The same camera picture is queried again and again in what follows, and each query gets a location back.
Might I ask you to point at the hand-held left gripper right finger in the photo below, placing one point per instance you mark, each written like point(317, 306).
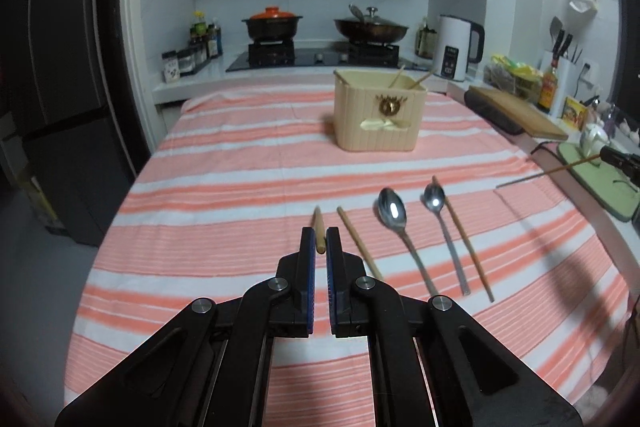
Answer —
point(336, 287)

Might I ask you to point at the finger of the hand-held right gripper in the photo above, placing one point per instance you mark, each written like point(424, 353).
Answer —
point(620, 159)

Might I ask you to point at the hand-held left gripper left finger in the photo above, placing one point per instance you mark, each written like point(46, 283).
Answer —
point(305, 277)

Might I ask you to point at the wooden chopstick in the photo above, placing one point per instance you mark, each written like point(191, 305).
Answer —
point(465, 242)
point(395, 78)
point(420, 79)
point(357, 242)
point(320, 232)
point(545, 174)

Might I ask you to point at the beige utensil box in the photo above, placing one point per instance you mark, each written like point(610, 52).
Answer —
point(370, 127)

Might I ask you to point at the white teapot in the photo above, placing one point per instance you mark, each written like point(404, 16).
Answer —
point(592, 139)

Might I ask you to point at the green drying mat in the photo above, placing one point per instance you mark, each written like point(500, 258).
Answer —
point(595, 187)

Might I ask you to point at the yellow box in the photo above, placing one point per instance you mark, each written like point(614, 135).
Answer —
point(575, 112)

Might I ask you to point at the large metal spoon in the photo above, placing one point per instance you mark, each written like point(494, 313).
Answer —
point(392, 212)

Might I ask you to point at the white utensil holder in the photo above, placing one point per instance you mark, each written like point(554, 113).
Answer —
point(566, 77)

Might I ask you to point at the brown sauce bottle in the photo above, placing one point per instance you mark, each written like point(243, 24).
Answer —
point(547, 89)

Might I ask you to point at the pink white striped tablecloth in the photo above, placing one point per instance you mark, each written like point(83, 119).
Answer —
point(200, 257)

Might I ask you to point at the wooden cutting board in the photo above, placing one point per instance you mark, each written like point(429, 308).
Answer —
point(520, 114)

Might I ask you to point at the small metal spoon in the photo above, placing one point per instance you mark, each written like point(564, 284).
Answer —
point(434, 198)

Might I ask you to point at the yellow green plastic bags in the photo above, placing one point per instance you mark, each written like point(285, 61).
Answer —
point(515, 74)

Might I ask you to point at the grey spatula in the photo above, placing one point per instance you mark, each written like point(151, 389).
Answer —
point(556, 29)

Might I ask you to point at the white electric kettle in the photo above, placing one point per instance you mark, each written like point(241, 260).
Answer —
point(452, 47)

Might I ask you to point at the black gas stove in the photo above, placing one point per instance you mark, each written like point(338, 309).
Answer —
point(300, 57)

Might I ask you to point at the dark lid spice jar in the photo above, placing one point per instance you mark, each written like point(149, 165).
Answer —
point(184, 62)
point(197, 56)

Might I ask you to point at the white label spice jar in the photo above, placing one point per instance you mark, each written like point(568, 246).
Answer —
point(170, 68)

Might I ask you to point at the dark sauce bottle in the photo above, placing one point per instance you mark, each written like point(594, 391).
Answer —
point(214, 42)

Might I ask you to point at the clay pot with orange lid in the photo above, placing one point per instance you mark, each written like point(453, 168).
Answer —
point(272, 27)

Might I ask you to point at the wok with glass lid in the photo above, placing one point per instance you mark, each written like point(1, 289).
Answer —
point(370, 32)

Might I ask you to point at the yellow cap seasoning bottle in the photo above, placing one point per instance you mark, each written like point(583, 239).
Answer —
point(198, 29)

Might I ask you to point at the yellow package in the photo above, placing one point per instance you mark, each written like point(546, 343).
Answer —
point(37, 202)

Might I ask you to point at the dark grey refrigerator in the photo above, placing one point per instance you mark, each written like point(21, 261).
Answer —
point(60, 57)

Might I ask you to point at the white wall socket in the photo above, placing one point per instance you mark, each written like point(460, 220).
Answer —
point(586, 72)

